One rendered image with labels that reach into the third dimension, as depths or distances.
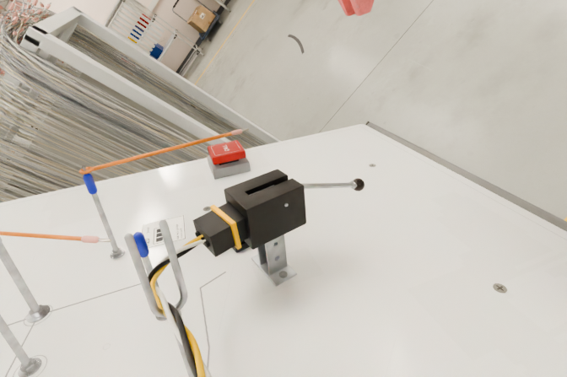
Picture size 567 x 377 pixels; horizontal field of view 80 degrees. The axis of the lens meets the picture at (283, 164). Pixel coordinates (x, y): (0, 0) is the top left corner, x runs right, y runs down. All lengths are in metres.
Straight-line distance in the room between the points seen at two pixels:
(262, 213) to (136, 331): 0.14
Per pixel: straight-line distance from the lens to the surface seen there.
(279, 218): 0.28
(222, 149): 0.52
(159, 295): 0.22
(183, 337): 0.18
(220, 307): 0.32
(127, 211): 0.49
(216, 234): 0.26
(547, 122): 1.59
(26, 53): 0.88
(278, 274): 0.33
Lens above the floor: 1.28
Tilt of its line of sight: 31 degrees down
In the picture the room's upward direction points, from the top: 59 degrees counter-clockwise
